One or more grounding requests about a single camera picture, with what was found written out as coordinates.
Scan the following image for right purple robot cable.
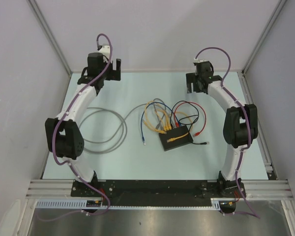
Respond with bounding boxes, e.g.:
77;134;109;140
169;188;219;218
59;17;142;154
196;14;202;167
195;47;261;219

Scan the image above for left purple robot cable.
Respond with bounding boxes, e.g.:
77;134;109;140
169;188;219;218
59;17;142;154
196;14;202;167
36;33;113;221

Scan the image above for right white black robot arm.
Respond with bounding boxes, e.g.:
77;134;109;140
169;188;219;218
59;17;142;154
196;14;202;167
186;59;258;197

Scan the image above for red ethernet cable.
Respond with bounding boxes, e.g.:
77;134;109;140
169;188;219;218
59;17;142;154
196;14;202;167
172;101;207;137

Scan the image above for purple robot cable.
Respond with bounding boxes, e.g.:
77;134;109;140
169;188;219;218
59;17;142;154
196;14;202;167
195;47;261;219
36;33;113;221

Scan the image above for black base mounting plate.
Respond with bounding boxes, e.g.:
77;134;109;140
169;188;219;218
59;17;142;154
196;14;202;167
71;179;246;197

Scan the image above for white slotted cable duct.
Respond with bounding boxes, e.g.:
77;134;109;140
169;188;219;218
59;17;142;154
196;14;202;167
36;199;237;210

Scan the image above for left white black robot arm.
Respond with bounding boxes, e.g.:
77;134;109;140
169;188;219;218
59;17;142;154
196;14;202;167
45;52;121;197

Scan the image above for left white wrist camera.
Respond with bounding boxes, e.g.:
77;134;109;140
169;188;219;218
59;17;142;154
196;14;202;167
97;45;111;58

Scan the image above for blue ethernet cable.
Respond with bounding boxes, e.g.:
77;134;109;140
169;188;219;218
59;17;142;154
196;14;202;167
140;102;174;146

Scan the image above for black network switch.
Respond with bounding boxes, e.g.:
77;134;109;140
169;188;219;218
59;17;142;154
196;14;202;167
158;125;193;151

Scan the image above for yellow ethernet cable on switch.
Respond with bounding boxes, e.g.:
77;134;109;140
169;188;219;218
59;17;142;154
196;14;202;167
166;111;196;143

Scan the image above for long grey ethernet cable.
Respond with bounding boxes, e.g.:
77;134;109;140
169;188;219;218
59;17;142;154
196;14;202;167
79;98;166;154

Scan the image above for aluminium frame rail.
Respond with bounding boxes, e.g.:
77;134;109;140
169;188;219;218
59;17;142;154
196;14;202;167
27;179;294;200

